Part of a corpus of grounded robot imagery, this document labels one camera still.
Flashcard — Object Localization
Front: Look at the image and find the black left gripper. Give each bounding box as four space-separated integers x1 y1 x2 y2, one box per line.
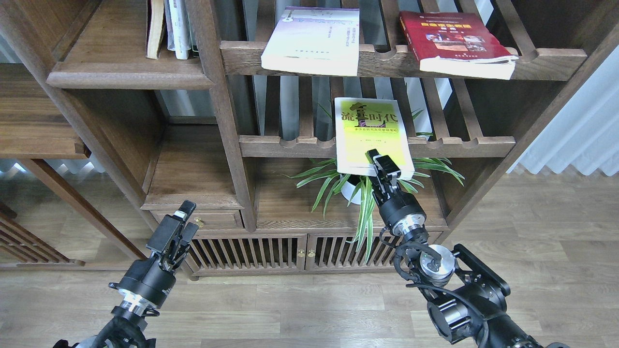
108 200 199 309

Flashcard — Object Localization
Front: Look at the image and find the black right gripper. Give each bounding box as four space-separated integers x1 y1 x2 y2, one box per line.
366 148 427 236

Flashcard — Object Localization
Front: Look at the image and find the yellow green paperback book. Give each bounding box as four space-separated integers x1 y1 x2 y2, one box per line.
334 97 415 180

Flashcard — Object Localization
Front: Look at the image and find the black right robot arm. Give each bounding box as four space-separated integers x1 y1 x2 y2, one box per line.
367 149 540 348

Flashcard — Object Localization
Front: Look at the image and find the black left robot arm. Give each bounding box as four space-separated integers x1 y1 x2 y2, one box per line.
73 200 198 348

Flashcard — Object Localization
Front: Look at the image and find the white plant pot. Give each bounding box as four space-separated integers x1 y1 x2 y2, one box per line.
341 174 377 205

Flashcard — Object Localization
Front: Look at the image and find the dark wooden bookshelf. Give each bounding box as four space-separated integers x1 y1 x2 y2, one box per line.
1 0 618 276

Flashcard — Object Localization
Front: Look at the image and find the red paperback book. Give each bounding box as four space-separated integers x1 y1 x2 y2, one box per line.
399 11 518 80

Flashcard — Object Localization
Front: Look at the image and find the white lavender paperback book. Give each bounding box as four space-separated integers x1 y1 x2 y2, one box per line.
261 6 360 76

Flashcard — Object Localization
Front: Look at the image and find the dark green upright book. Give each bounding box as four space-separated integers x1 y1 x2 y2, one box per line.
187 19 199 58

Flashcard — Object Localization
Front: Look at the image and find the white upright book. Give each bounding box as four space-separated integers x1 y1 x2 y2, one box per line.
164 0 192 60

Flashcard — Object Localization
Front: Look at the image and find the white curtain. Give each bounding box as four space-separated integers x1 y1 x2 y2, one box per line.
508 48 619 176

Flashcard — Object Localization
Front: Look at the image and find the tan upright book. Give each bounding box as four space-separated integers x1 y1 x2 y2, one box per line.
146 0 164 59

